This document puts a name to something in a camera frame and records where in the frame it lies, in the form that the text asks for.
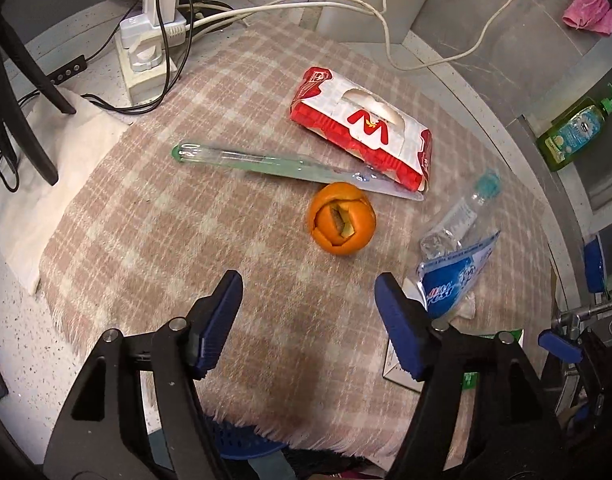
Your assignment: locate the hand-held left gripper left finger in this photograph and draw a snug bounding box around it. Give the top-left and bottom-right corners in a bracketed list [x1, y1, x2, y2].
[43, 270, 244, 480]

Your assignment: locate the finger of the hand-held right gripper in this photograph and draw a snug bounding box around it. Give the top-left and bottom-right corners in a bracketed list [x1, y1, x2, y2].
[583, 234, 609, 295]
[538, 329, 585, 362]

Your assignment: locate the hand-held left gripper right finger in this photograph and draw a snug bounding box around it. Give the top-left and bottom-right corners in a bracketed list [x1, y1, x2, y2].
[375, 272, 574, 480]

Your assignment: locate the printed foil pouch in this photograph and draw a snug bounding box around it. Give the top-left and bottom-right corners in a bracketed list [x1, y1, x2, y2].
[415, 231, 502, 320]

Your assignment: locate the blue perforated plastic basket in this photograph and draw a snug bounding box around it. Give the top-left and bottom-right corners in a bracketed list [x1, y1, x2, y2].
[206, 417, 287, 461]

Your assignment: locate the crushed clear plastic bottle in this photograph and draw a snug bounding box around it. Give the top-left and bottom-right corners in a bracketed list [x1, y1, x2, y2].
[418, 170, 502, 261]

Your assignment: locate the clear toothbrush package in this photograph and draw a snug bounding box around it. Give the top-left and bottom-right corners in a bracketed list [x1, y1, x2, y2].
[172, 142, 425, 202]

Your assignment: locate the red and white paper bag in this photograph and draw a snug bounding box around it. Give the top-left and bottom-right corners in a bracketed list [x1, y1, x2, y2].
[289, 66, 433, 193]

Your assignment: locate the beige checked fringed blanket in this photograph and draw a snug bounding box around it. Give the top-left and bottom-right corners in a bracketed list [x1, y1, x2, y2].
[38, 12, 562, 466]

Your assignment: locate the orange peel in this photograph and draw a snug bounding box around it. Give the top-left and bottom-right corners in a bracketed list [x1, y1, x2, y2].
[308, 182, 377, 256]

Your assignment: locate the green dish soap bottle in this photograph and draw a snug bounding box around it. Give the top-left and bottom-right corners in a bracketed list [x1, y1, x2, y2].
[536, 82, 612, 173]

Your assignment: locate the white paper towel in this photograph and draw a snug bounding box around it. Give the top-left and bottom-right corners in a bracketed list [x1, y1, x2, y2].
[0, 87, 134, 296]

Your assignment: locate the pink cloth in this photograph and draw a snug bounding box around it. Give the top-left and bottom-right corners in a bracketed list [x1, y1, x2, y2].
[562, 0, 612, 36]

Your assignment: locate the white power strip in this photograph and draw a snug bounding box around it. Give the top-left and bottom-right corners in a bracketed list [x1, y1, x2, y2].
[117, 12, 189, 103]

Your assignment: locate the black tripod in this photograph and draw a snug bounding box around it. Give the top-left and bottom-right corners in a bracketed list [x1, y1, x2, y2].
[0, 10, 77, 186]

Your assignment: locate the black cable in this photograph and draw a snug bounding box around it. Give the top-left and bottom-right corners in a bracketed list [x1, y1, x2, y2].
[81, 0, 197, 113]

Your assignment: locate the black inline cable controller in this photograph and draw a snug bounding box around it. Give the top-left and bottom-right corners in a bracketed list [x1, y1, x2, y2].
[48, 55, 89, 86]

